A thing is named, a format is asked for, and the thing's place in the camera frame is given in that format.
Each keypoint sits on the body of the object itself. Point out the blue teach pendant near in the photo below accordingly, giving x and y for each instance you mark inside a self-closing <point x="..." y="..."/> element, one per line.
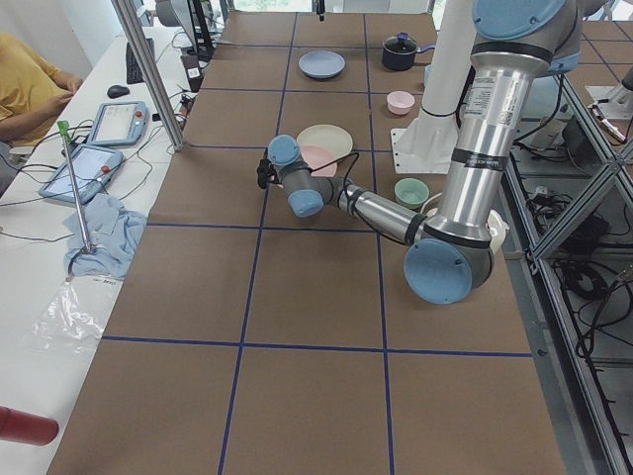
<point x="93" y="166"/>

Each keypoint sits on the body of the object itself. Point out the cream white plate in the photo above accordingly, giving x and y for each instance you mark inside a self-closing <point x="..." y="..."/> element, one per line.
<point x="332" y="138"/>

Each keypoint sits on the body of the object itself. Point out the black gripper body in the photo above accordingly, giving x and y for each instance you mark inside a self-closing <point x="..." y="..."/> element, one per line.
<point x="280" y="185"/>

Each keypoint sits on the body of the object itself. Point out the person in yellow shirt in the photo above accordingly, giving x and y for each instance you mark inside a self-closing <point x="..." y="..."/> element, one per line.
<point x="34" y="92"/>

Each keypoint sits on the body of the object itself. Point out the pink bowl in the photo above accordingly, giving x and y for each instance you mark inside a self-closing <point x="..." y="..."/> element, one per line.
<point x="400" y="102"/>

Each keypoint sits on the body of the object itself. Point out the black keyboard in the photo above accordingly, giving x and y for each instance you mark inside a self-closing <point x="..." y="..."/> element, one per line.
<point x="133" y="71"/>

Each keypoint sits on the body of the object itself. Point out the dark blue pot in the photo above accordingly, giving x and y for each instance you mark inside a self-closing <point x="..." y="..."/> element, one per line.
<point x="400" y="51"/>

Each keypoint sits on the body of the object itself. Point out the pink plate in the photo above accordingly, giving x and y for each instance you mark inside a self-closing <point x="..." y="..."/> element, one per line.
<point x="320" y="161"/>

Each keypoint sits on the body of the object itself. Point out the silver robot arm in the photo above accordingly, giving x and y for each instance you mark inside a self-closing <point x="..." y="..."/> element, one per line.
<point x="450" y="253"/>

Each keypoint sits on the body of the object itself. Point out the blue plate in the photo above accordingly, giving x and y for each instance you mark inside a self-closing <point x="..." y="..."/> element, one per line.
<point x="321" y="64"/>

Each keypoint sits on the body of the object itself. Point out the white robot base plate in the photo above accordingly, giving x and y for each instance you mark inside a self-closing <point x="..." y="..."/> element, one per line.
<point x="420" y="151"/>

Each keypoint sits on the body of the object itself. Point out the blue teach pendant far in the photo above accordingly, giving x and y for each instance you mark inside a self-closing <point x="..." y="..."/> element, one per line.
<point x="119" y="124"/>

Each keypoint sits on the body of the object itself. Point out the aluminium frame post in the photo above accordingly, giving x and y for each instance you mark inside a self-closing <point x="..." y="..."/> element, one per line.
<point x="136" y="38"/>

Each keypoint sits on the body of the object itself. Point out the clear plastic bag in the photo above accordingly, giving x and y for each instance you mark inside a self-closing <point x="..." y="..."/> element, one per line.
<point x="74" y="320"/>

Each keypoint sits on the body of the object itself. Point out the blue teach pendant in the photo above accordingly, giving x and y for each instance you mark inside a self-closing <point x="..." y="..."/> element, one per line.
<point x="119" y="124"/>
<point x="93" y="166"/>

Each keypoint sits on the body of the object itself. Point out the light blue cloth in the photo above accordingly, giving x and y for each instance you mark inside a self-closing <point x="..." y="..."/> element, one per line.
<point x="114" y="230"/>

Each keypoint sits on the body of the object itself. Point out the metal rod green tip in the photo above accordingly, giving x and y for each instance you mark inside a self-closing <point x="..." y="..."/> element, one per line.
<point x="88" y="246"/>

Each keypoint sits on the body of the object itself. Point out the green bowl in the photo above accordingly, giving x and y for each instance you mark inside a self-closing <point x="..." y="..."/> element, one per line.
<point x="411" y="193"/>

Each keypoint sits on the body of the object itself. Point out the red cylinder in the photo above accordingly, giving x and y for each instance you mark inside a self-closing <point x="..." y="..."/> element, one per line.
<point x="21" y="427"/>

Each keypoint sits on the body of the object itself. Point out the black computer mouse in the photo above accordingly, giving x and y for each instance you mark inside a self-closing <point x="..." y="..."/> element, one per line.
<point x="117" y="91"/>

